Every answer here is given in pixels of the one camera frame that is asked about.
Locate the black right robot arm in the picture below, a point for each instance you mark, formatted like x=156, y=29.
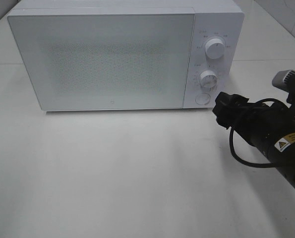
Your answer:
x=282, y=159

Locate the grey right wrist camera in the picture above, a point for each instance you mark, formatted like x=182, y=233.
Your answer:
x=285, y=81

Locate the lower white timer knob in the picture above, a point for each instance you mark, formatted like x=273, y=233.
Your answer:
x=208, y=79

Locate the white microwave door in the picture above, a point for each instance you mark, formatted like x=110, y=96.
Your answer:
x=105, y=62

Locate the white microwave oven body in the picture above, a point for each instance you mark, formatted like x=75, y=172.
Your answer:
x=212, y=18

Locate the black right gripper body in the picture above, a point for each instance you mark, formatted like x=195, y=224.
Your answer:
x=263, y=123

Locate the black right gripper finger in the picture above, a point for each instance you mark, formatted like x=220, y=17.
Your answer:
x=225, y=116
x=225, y=100

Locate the upper white power knob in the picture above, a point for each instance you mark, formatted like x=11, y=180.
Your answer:
x=215, y=48

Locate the round door release button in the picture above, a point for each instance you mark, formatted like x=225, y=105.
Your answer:
x=202, y=99

